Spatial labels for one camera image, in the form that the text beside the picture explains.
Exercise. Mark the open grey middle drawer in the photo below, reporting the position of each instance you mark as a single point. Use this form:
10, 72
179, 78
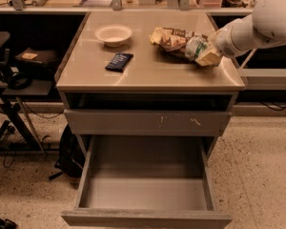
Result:
146, 182

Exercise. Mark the white handled stick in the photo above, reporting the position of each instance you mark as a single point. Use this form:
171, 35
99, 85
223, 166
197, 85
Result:
247, 59

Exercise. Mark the black headphones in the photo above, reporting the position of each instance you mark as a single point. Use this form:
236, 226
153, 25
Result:
15, 81

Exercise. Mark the dark blue snack bar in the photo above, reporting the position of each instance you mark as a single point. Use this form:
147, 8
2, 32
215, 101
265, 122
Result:
119, 62

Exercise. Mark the closed grey top drawer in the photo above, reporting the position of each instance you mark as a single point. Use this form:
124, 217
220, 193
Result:
133, 122

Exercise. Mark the grey drawer cabinet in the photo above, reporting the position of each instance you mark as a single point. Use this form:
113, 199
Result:
152, 80

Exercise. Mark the black desk frame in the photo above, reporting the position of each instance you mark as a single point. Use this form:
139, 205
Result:
33, 142

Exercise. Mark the black backpack on floor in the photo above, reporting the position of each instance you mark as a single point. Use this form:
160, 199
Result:
71, 159

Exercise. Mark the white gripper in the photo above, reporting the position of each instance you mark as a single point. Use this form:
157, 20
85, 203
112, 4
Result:
223, 41

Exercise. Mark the brown chip bag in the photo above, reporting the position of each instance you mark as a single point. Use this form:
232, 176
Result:
173, 41

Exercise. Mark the black object floor corner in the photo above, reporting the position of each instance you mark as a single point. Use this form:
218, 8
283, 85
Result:
7, 224

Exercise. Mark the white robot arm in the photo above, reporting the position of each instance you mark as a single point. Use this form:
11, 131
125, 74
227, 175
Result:
264, 28

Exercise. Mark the black bag on shelf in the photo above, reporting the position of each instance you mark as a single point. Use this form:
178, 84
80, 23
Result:
38, 64

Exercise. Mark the white paper bowl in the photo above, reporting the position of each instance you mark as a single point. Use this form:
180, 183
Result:
113, 35

